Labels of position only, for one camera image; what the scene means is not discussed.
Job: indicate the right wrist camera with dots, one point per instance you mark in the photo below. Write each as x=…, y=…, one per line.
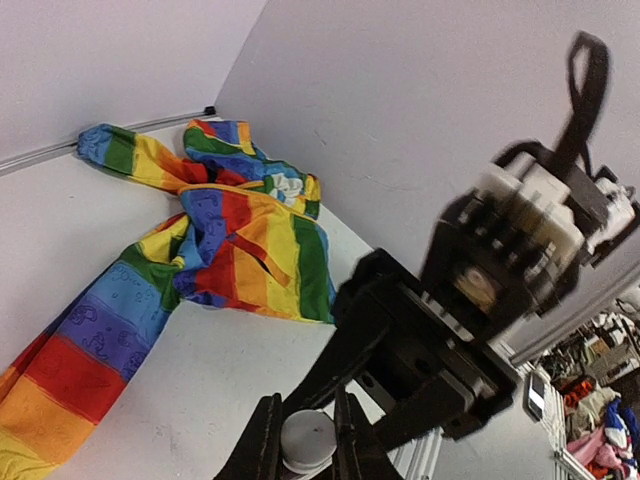
x=515, y=243

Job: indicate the pile of clothes in bin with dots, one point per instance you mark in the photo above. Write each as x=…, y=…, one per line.
x=602, y=432

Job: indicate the rainbow striped jacket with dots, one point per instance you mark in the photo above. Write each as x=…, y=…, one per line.
x=248, y=238

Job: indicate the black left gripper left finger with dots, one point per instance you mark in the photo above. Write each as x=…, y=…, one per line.
x=257, y=453

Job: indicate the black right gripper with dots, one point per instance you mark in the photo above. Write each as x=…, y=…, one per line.
x=424, y=375

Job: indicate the aluminium table frame rail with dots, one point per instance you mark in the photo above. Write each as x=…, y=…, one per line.
x=410, y=353

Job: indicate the black smartphone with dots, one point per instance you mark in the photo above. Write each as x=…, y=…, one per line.
x=534, y=396

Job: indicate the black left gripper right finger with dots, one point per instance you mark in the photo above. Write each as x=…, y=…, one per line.
x=359, y=454

